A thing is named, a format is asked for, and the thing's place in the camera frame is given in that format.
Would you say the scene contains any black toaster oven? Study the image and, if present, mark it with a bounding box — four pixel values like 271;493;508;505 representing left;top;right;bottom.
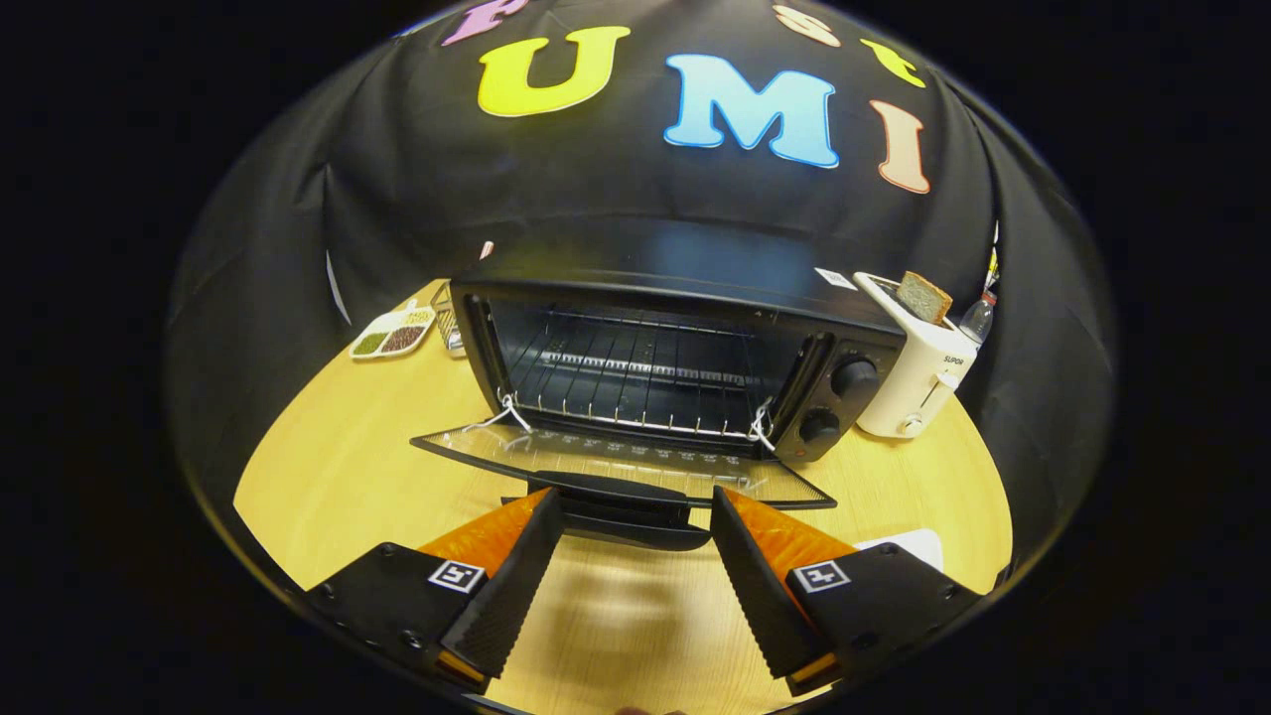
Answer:
410;214;907;552

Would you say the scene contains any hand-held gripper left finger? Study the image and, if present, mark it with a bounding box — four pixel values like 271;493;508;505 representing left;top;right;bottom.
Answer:
303;487;567;696

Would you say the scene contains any white toaster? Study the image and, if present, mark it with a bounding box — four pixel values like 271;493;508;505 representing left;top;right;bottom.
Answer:
852;271;981;440

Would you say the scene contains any wire mesh basket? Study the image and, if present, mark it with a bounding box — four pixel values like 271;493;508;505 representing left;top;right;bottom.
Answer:
430;283;468;357

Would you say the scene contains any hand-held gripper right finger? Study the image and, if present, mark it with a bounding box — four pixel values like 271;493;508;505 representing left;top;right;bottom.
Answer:
709;487;984;696

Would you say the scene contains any white square plate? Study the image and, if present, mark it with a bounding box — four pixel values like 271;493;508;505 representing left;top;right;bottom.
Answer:
854;528;944;573

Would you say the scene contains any brown bread slice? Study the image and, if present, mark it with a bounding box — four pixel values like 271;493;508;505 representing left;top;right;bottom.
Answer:
896;271;954;326

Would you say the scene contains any clear bottle with red label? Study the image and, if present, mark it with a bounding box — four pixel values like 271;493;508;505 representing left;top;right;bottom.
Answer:
958;290;999;346

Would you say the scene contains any white divided dish of beans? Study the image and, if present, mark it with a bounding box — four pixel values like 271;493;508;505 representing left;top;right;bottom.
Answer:
348;298;438;360

